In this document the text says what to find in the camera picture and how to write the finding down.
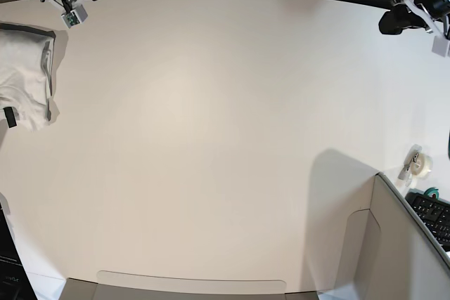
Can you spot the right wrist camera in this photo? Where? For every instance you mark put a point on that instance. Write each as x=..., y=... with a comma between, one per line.
x=75, y=17

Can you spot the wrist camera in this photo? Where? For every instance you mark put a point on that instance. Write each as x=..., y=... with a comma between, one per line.
x=75, y=17
x=440, y=46

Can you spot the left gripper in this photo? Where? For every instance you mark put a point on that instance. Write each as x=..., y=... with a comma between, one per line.
x=412, y=14

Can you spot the clear tape dispenser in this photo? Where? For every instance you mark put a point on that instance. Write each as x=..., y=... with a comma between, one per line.
x=417, y=166

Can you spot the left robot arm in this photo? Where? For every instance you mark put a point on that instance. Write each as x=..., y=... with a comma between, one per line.
x=445, y=24

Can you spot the green tape roll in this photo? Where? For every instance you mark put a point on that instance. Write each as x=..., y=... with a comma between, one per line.
x=432, y=193

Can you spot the black computer keyboard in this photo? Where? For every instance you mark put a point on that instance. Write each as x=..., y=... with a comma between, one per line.
x=434, y=213

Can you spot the white printed t-shirt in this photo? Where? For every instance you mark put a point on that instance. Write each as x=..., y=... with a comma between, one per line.
x=30, y=57

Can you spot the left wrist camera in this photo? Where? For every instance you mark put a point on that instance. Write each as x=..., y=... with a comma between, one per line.
x=440, y=46

